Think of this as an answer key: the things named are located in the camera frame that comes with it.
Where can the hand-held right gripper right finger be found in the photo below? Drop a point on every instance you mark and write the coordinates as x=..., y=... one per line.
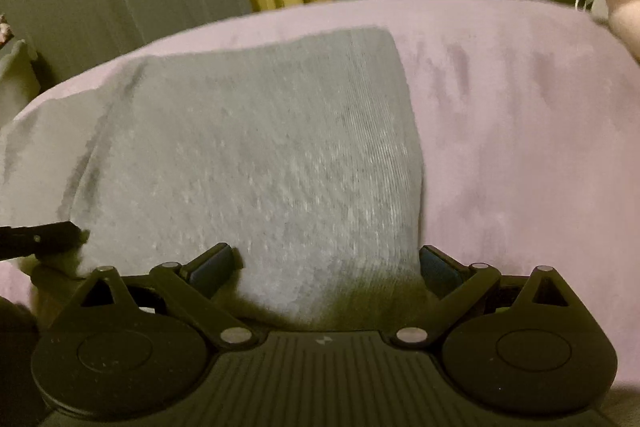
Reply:
x=440, y=269

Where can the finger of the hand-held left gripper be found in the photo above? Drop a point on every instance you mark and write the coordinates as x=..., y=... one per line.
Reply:
x=35, y=238

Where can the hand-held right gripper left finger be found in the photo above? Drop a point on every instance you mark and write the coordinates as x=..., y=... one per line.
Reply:
x=212, y=266

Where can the grey sweat pants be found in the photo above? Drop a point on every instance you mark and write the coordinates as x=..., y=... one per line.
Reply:
x=250, y=157

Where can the pink blanket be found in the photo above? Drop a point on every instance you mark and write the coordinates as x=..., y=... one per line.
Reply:
x=525, y=132

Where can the grey armchair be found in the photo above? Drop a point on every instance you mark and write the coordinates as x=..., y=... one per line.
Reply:
x=15, y=77

